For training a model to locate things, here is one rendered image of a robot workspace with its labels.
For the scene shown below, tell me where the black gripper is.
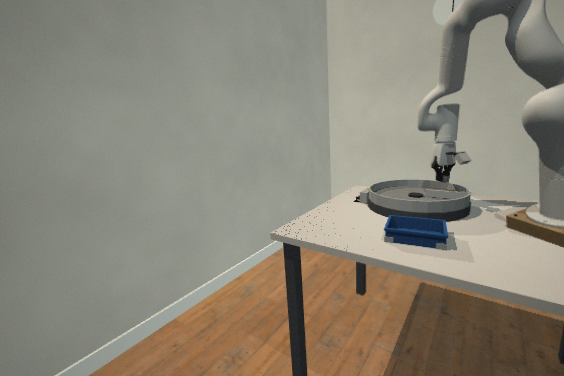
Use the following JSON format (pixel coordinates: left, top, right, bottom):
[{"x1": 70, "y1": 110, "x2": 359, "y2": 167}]
[{"x1": 431, "y1": 142, "x2": 456, "y2": 181}]

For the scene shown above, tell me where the blue crate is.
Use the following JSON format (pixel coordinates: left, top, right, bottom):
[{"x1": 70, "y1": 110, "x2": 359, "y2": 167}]
[{"x1": 384, "y1": 215, "x2": 448, "y2": 251}]

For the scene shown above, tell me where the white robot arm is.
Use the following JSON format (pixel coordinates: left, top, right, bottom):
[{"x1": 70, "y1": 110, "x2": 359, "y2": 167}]
[{"x1": 417, "y1": 0, "x2": 564, "y2": 229}]

